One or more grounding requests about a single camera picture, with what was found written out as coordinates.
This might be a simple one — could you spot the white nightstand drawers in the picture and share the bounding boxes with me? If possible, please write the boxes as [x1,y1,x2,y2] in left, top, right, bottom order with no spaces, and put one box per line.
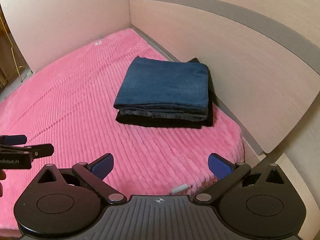
[272,152,320,221]

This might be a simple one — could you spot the pink ribbed bed blanket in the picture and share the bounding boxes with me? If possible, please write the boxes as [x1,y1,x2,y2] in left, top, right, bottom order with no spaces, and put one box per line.
[1,29,245,230]

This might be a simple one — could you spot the folded black garment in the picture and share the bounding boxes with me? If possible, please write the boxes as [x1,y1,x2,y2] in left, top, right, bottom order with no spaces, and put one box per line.
[115,57,215,130]

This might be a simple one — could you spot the wooden bed headboard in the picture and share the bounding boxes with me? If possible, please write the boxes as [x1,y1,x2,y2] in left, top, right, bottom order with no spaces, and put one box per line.
[129,0,319,153]

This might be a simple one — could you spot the person's left hand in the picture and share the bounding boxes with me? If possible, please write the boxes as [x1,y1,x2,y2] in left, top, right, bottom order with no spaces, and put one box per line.
[0,169,7,198]

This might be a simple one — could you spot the gold metal clothes rack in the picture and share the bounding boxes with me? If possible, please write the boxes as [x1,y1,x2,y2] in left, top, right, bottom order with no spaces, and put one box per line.
[1,17,28,83]

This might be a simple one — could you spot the blue denim jeans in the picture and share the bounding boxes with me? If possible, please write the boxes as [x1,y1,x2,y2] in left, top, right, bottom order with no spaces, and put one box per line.
[113,56,211,123]

